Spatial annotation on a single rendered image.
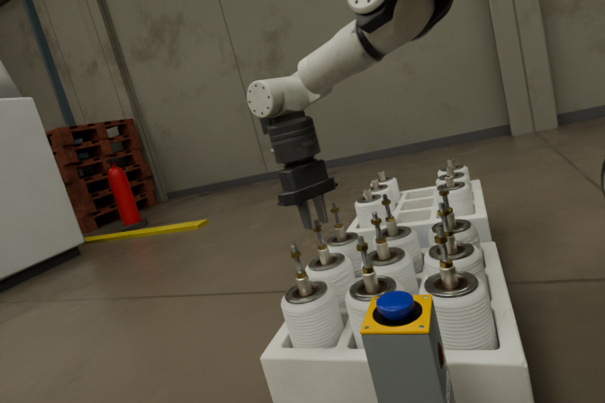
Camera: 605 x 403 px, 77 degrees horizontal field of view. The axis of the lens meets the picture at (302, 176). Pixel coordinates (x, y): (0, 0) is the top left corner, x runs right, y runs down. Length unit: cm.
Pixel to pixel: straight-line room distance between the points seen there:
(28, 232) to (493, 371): 274
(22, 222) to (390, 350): 270
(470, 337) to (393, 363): 19
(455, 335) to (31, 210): 271
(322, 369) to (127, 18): 457
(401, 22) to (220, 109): 365
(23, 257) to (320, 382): 247
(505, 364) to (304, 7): 339
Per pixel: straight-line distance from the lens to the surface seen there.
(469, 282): 61
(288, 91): 69
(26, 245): 295
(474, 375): 60
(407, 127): 343
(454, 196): 109
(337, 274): 74
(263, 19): 387
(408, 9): 57
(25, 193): 298
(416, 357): 43
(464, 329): 60
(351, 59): 59
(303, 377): 68
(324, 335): 67
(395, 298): 44
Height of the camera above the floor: 54
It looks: 9 degrees down
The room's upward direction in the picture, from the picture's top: 15 degrees counter-clockwise
